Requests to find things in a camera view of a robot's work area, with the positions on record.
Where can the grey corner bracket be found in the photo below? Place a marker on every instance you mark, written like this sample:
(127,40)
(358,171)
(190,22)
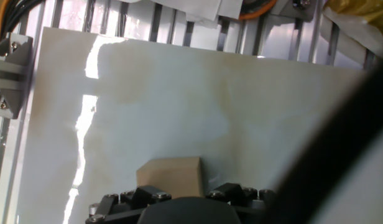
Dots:
(14,62)

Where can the brown cardboard block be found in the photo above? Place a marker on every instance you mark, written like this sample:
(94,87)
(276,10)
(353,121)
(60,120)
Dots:
(169,177)

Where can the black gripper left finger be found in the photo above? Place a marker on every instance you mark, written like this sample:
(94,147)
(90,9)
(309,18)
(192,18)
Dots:
(141,194)

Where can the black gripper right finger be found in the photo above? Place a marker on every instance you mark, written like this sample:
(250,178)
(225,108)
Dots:
(232,191)

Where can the marble pattern board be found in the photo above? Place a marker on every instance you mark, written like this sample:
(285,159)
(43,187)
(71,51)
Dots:
(179,109)

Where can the gold foil pack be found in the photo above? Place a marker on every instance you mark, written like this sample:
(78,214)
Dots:
(350,34)

